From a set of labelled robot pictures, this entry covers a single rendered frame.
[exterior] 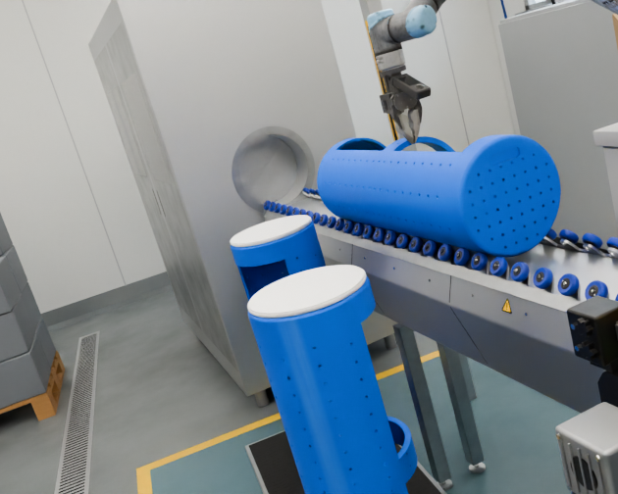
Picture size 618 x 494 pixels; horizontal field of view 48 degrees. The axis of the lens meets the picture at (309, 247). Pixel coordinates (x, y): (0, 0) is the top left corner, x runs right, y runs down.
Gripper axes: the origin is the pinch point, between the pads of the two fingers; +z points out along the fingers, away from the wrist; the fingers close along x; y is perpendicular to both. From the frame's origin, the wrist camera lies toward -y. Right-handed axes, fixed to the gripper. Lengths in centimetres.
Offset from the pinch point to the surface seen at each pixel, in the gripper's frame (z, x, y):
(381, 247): 30.5, 11.3, 15.4
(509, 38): -11, -176, 183
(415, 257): 30.5, 11.2, -5.5
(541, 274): 27, 10, -58
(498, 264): 26, 10, -44
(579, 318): 24, 24, -84
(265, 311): 20, 63, -34
